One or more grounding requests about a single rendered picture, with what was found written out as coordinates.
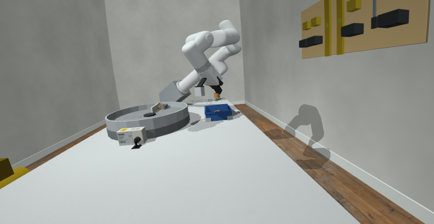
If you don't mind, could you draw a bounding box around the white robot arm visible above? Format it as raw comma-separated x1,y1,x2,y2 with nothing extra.
176,20,242,96

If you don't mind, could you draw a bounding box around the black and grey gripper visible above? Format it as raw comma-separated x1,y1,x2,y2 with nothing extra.
197,65,223,94

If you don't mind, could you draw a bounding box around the blue open crate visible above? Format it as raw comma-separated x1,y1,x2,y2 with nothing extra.
205,104,233,122

